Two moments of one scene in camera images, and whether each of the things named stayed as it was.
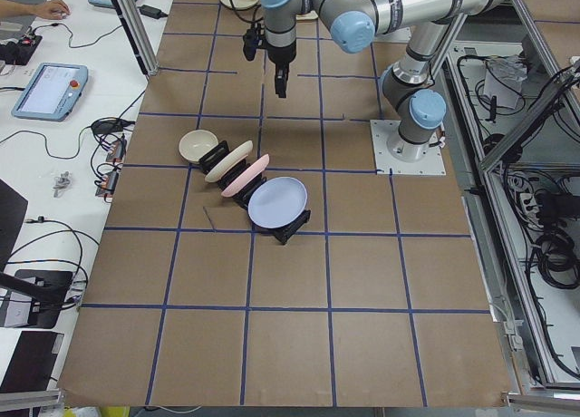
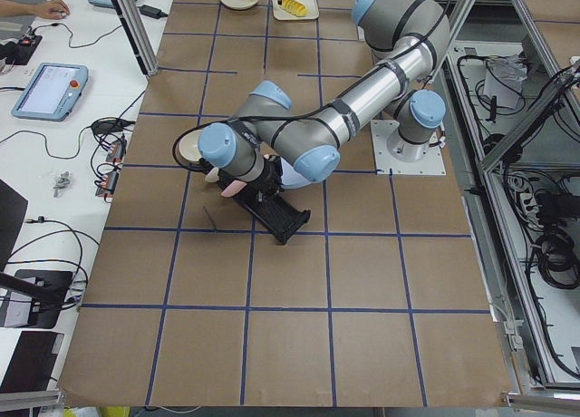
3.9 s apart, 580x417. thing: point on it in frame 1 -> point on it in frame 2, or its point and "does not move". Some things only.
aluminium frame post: x=125 y=5 does not move
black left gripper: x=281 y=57 -> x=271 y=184
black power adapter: x=152 y=12 does not move
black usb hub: x=112 y=167 does not move
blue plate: x=277 y=202 -> x=291 y=178
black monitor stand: x=46 y=290 does not move
